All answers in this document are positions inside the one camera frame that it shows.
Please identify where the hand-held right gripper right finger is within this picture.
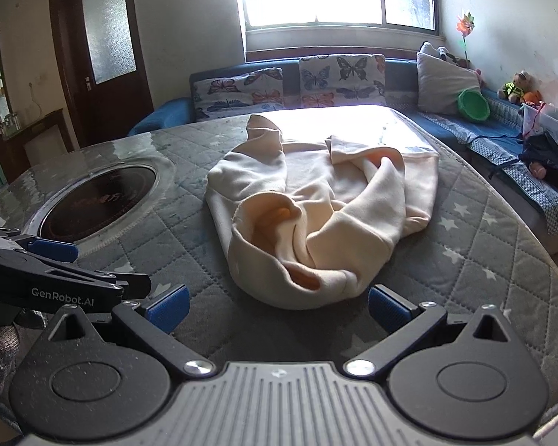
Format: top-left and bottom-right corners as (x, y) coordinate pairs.
(343, 284), (522, 379)

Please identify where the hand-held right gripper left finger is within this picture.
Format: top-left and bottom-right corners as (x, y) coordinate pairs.
(37, 284), (217, 379)

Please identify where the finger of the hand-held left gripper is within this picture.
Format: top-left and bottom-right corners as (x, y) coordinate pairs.
(0, 229), (80, 264)
(28, 259), (152, 299)

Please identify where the cream sweatshirt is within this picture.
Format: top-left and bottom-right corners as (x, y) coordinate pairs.
(205, 114), (440, 311)

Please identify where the person's left forearm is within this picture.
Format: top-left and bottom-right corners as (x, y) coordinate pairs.
(0, 309), (47, 400)

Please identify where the dark clothes pile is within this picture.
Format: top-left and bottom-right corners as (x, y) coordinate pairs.
(518, 132), (558, 184)

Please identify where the round black induction cooktop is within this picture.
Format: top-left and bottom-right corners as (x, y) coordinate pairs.
(21, 160), (177, 245)

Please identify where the dark wooden sideboard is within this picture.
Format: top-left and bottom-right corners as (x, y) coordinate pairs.
(2, 109), (75, 181)

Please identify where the dark wooden glass door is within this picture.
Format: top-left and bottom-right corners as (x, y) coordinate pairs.
(48, 0), (155, 149)

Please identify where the butterfly print cushion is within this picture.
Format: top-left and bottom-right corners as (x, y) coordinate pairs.
(299, 54), (387, 109)
(190, 67), (285, 122)

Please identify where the green plastic basin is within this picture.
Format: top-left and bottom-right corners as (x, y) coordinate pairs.
(456, 86), (491, 124)

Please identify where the blue sofa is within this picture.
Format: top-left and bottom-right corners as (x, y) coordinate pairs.
(129, 56), (558, 242)

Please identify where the grey pillow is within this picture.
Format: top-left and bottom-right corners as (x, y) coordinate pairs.
(416, 52), (482, 114)

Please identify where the clear plastic storage box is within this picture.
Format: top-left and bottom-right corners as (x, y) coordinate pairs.
(521, 102), (558, 147)

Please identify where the teddy bear plush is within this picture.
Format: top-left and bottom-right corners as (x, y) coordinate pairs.
(498, 71), (531, 105)

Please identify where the black and white plush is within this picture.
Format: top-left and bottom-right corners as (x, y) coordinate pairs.
(421, 42), (468, 68)

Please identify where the colourful pinwheel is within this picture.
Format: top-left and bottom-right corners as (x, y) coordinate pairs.
(456, 13), (476, 68)

